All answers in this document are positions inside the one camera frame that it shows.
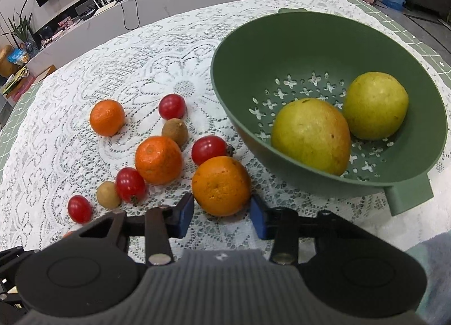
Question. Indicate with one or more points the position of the brown kiwi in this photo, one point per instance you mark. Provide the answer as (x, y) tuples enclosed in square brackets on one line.
[(176, 130)]

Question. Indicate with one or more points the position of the large yellow-green pear back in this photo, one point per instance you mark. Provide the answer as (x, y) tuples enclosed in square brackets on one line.
[(375, 106)]

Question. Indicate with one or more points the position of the green checked table mat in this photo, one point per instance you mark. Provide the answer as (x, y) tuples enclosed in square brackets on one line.
[(49, 127)]

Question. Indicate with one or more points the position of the cherry tomato top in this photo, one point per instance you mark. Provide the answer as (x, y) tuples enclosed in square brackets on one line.
[(172, 106)]

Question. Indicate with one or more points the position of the cherry tomato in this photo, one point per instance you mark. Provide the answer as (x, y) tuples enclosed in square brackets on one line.
[(172, 106), (79, 209), (130, 186), (208, 147)]

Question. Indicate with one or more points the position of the large orange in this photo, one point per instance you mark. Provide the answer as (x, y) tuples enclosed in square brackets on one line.
[(221, 186)]

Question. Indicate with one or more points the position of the mandarin orange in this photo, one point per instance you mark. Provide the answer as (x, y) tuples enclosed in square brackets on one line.
[(107, 118), (159, 160)]

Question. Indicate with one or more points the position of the white lace tablecloth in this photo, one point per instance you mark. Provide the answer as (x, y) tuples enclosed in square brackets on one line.
[(34, 202)]

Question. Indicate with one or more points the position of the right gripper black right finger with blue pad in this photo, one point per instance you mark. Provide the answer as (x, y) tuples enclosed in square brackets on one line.
[(278, 224)]

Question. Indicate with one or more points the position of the large yellow-green pear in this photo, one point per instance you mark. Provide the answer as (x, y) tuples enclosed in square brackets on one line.
[(314, 133), (375, 106)]

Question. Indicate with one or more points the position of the green plant in vase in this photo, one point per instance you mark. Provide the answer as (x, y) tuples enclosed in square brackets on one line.
[(18, 28)]

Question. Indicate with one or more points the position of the small tan longan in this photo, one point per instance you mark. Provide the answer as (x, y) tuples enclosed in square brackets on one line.
[(107, 195)]

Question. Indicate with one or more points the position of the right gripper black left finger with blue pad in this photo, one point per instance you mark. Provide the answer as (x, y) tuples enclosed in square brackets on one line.
[(163, 223)]

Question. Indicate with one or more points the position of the green colander bowl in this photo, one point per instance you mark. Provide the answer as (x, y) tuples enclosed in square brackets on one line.
[(294, 54)]

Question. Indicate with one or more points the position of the white marble tv cabinet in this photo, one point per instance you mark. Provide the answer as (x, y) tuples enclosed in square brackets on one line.
[(103, 27)]

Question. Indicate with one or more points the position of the white wifi router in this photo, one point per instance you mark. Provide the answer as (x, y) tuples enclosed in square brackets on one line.
[(103, 5)]

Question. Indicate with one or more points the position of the large yellow-green pear front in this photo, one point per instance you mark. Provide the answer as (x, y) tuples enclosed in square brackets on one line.
[(314, 133)]

